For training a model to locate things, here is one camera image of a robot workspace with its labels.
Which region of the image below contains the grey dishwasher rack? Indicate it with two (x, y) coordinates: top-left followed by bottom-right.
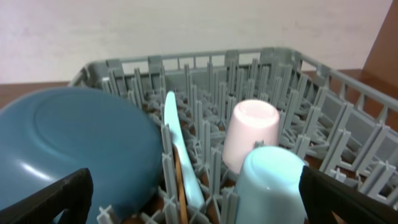
(72, 47), (397, 223)

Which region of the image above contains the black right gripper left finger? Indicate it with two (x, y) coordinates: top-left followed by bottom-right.
(1, 168), (93, 223)

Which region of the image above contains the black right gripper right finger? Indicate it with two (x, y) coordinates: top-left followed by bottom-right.
(299, 166), (397, 224)

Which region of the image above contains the light blue cup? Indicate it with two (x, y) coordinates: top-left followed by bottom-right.
(235, 146), (306, 224)

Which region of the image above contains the light blue plastic knife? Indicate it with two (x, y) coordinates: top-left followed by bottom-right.
(164, 91), (205, 209)

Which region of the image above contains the wooden chopstick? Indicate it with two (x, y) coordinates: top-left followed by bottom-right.
(173, 146), (189, 224)

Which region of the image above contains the pink cup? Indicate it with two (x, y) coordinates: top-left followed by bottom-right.
(222, 100), (280, 174)

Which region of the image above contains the dark blue plate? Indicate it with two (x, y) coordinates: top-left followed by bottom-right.
(1, 87), (163, 223)

